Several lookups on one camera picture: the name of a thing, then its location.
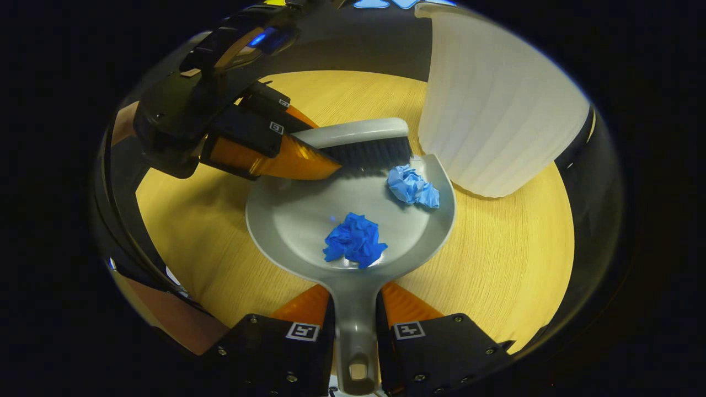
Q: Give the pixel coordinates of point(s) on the black backdrop cloth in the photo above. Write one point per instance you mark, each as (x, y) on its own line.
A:
(358, 44)

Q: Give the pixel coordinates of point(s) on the dark blue paper ball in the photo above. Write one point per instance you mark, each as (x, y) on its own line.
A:
(356, 240)

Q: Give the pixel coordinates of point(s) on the light blue paper ball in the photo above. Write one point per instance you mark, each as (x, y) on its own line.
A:
(411, 187)

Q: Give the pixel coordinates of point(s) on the small white broom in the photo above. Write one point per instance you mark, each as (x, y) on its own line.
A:
(358, 132)

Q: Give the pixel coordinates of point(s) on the white garbage bin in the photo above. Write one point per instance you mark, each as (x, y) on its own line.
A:
(496, 110)

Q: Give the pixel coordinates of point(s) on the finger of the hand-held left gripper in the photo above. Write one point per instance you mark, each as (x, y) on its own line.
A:
(265, 99)
(242, 132)

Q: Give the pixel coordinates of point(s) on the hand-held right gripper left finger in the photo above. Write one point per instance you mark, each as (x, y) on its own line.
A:
(265, 353)

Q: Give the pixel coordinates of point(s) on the grey dustpan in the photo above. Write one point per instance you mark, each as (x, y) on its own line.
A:
(309, 215)

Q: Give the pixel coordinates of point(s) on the wooden desktop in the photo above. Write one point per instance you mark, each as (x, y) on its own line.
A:
(496, 259)

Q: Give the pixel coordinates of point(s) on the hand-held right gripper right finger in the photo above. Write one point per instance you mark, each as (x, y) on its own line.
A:
(441, 353)

